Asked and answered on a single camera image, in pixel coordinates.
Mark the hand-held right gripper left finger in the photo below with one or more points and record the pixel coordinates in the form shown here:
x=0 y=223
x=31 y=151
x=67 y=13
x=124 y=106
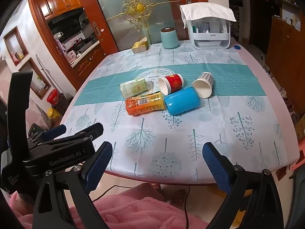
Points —
x=99 y=167

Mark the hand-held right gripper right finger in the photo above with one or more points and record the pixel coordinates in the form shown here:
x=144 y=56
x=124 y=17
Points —
x=215 y=169

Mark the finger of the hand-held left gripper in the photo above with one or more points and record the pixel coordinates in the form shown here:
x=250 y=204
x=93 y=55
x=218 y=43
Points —
x=91 y=130
x=56 y=131

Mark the blue plastic cup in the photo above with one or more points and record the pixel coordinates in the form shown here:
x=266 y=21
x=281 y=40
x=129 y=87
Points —
x=182 y=101

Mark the checkered paper cup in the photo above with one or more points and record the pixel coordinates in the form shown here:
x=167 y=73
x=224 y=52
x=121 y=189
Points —
x=206 y=79

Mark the red paper cup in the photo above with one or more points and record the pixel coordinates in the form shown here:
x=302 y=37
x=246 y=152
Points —
x=174 y=82

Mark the yellow round object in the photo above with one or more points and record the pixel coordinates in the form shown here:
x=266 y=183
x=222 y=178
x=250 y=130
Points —
x=53 y=112

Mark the red bucket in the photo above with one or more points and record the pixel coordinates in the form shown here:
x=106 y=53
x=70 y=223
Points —
x=54 y=97

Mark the tree print tablecloth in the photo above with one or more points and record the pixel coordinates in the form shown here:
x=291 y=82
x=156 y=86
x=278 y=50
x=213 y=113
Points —
x=214 y=128

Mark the pink fleece clothing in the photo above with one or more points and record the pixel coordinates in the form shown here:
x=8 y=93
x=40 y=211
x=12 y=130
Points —
x=133 y=210

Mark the green drink carton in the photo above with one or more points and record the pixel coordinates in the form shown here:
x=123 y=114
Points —
x=134 y=87

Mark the pink plastic stool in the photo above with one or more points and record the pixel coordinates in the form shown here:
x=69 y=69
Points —
x=296 y=157

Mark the yellow tissue box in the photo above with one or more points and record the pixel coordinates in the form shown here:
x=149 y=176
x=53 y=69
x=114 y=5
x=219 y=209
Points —
x=140 y=47

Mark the black range hood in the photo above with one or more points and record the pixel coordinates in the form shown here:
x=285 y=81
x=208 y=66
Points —
x=69 y=18

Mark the teal canister with brown lid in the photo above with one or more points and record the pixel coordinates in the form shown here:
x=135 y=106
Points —
x=169 y=39

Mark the small blue round object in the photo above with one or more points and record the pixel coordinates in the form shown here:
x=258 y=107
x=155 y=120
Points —
x=237 y=47

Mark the frosted glass sliding door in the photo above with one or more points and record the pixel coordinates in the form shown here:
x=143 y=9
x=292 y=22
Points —
x=133 y=9

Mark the white storage box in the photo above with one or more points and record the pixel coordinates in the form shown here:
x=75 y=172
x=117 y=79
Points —
x=211 y=38

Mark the wooden sideboard cabinet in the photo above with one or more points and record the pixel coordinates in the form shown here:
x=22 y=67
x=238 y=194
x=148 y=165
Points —
x=286 y=54

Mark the white folded cloth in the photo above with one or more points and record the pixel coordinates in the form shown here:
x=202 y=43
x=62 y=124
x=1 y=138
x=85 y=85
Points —
x=207 y=10

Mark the wooden wall niche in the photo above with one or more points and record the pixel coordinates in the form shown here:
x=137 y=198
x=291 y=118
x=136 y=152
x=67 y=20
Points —
x=15 y=46
x=35 y=78

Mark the wooden kitchen wall cabinets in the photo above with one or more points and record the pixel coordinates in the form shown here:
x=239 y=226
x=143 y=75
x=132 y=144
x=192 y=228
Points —
x=59 y=1

